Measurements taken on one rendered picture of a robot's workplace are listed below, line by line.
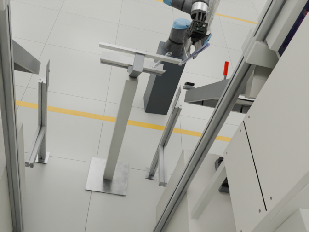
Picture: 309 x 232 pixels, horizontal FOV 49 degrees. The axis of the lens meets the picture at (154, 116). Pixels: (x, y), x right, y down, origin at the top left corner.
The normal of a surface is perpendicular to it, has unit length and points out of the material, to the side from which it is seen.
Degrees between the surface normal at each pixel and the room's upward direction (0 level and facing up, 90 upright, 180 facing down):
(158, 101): 90
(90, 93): 0
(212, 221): 0
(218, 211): 0
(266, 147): 90
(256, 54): 90
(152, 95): 90
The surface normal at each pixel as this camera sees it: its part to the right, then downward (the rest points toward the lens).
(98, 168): 0.24, -0.69
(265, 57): 0.00, 0.70
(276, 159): -0.97, -0.18
